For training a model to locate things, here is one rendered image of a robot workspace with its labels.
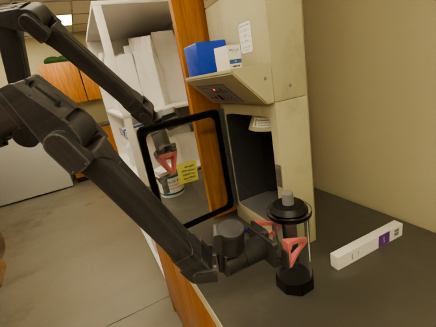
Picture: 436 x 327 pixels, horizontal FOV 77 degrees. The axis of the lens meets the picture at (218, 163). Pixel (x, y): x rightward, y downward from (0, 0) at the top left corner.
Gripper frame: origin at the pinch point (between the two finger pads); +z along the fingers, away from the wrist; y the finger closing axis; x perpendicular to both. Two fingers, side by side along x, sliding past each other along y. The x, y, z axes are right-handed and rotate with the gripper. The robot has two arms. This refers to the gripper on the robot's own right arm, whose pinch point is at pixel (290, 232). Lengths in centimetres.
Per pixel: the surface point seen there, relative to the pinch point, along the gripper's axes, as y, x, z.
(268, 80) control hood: 9.6, -37.2, 5.1
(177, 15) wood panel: 46, -62, -2
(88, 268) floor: 208, 108, -71
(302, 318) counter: -9.0, 16.0, -6.0
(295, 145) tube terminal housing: 9.8, -18.6, 12.4
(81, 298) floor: 170, 109, -78
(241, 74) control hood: 9.6, -39.6, -2.6
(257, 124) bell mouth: 22.1, -24.4, 8.9
